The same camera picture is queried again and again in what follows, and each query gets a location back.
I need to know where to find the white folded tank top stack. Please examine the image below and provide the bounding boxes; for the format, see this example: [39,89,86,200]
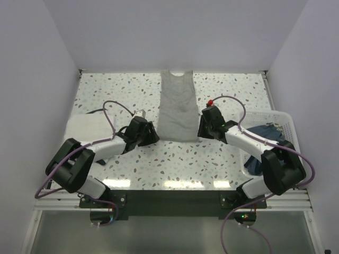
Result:
[63,112,113,143]

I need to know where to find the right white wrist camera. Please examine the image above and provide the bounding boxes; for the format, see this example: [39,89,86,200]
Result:
[206,99,218,107]

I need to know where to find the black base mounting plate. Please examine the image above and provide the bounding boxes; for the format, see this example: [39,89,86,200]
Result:
[79,189,268,221]

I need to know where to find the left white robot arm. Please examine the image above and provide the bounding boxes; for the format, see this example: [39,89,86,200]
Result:
[45,116,159,207]

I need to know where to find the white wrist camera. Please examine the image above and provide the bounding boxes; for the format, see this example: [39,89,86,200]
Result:
[206,99,218,107]
[133,110,146,118]

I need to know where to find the white plastic basket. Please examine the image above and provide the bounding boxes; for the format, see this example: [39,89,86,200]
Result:
[233,109,300,178]

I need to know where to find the grey tank top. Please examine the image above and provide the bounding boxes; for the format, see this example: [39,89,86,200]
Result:
[157,70,199,142]

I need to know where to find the dark blue tank tops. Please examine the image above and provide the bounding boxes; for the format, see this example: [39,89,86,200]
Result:
[244,123,286,176]

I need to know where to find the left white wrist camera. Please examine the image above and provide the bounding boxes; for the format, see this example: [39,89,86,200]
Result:
[133,110,146,118]

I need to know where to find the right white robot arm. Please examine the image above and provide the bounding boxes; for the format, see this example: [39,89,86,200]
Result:
[198,106,306,208]

